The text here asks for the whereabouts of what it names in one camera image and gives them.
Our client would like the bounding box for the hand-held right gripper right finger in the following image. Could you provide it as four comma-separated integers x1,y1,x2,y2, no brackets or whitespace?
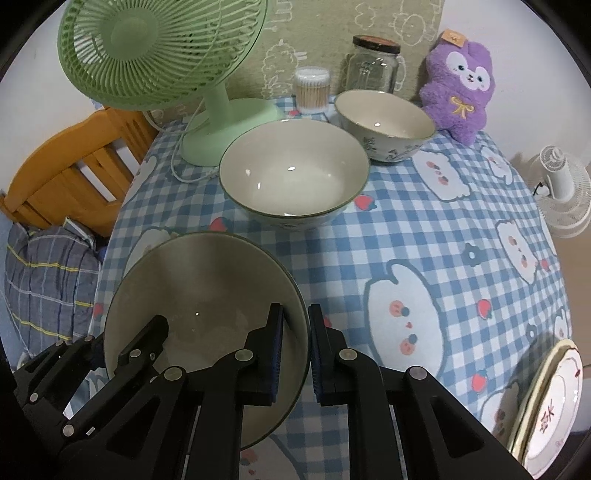
307,303,532,480

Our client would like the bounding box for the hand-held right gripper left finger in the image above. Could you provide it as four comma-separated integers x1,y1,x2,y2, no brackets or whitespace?
58,304,284,480

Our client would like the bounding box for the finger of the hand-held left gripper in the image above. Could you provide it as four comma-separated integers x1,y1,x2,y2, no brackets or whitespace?
13,335,107,423
60,316,170,455

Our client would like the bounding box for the medium green-rimmed ceramic bowl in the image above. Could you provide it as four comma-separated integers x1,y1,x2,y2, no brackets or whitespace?
102,232,310,450

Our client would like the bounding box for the large green-rimmed ceramic bowl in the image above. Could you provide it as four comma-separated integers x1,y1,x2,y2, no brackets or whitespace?
218,119,370,230

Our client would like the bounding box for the yellow floral cream plate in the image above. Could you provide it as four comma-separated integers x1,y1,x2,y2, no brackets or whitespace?
505,339,583,462

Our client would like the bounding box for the pink floral white plate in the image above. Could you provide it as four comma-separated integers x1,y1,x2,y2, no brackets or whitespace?
522,348,583,478

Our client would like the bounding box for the small green-rimmed ceramic bowl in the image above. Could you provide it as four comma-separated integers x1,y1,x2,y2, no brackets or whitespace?
334,90,437,163

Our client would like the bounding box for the grey plaid pillow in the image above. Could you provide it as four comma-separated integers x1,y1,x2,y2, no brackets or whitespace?
4,217,105,356

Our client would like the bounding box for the blue checked tablecloth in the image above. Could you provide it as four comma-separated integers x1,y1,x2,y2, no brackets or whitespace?
85,95,573,480

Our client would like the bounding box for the wooden chair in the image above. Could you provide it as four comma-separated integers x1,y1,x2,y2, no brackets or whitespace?
0,107,160,238

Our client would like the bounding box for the cotton swab container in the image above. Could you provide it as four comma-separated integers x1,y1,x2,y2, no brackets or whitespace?
294,67,332,113

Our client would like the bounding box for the purple plush toy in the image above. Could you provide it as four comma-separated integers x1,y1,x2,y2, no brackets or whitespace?
419,30,497,146

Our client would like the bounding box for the glass jar with lid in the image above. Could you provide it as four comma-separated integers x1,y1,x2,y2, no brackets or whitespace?
342,35,407,95

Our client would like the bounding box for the white standing fan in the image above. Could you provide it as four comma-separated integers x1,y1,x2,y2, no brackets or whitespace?
526,144,591,238

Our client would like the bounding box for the green desk fan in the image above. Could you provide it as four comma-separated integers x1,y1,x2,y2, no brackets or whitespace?
58,0,284,166

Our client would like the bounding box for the white fan cable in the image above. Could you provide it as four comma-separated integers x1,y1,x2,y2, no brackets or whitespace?
170,98,220,182

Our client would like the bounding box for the green printed wall cloth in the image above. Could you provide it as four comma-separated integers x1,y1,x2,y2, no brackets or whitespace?
148,0,446,125

